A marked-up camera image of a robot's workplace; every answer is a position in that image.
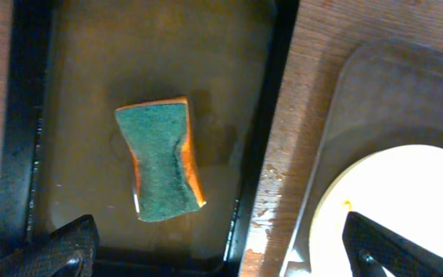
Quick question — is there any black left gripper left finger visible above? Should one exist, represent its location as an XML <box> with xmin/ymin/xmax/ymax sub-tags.
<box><xmin>0</xmin><ymin>215</ymin><xmax>99</xmax><ymax>277</ymax></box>

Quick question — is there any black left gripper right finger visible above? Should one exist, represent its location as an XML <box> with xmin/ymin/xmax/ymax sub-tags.
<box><xmin>342</xmin><ymin>212</ymin><xmax>443</xmax><ymax>277</ymax></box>

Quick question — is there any pinkish white plate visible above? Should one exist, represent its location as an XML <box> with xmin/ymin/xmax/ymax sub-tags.
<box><xmin>309</xmin><ymin>145</ymin><xmax>443</xmax><ymax>277</ymax></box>

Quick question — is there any green and orange sponge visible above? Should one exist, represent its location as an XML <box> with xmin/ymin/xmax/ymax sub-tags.
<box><xmin>115</xmin><ymin>96</ymin><xmax>206</xmax><ymax>222</ymax></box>

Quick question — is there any large brown serving tray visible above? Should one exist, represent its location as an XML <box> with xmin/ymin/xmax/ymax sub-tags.
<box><xmin>279</xmin><ymin>39</ymin><xmax>443</xmax><ymax>276</ymax></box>

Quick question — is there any small black tray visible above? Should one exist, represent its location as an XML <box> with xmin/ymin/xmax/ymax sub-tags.
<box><xmin>0</xmin><ymin>0</ymin><xmax>298</xmax><ymax>276</ymax></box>

